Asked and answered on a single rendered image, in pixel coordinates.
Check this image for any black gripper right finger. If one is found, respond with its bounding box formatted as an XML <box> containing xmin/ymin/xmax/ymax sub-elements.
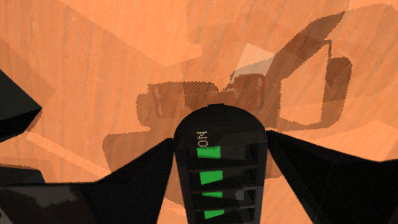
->
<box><xmin>266</xmin><ymin>130</ymin><xmax>398</xmax><ymax>224</ymax></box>

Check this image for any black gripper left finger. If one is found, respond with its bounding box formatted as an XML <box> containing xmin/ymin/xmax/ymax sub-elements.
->
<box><xmin>0</xmin><ymin>138</ymin><xmax>174</xmax><ymax>224</ymax></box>

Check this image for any dark grey switch panel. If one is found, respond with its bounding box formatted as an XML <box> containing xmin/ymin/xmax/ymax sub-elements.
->
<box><xmin>173</xmin><ymin>103</ymin><xmax>268</xmax><ymax>224</ymax></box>

